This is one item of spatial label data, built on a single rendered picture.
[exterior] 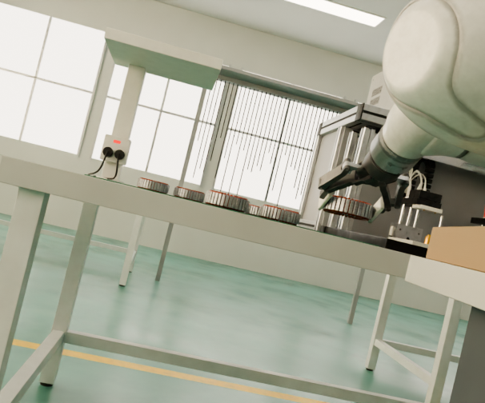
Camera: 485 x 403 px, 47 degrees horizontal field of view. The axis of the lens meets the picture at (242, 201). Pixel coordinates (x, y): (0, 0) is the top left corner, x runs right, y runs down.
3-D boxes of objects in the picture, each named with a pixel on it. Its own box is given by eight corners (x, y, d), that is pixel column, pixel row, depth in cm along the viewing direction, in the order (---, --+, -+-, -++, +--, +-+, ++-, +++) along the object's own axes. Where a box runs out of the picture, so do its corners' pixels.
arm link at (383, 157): (428, 165, 99) (412, 182, 104) (426, 125, 103) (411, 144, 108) (381, 153, 97) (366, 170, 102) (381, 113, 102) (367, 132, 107)
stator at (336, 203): (378, 222, 118) (382, 205, 118) (328, 210, 116) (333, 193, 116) (360, 221, 129) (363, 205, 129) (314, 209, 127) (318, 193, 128)
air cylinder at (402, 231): (418, 248, 154) (423, 229, 154) (394, 242, 153) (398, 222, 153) (410, 246, 159) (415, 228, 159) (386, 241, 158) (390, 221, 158)
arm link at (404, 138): (378, 156, 97) (446, 173, 99) (423, 99, 84) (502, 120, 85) (378, 108, 102) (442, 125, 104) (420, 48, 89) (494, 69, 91)
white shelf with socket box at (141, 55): (188, 200, 174) (223, 59, 175) (70, 171, 169) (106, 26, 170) (185, 199, 209) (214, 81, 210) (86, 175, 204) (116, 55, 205)
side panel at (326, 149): (325, 233, 165) (350, 129, 166) (315, 231, 165) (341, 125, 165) (302, 228, 193) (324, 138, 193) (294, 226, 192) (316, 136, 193)
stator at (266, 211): (303, 227, 147) (306, 213, 148) (263, 217, 145) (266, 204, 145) (291, 225, 158) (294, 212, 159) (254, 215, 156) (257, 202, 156)
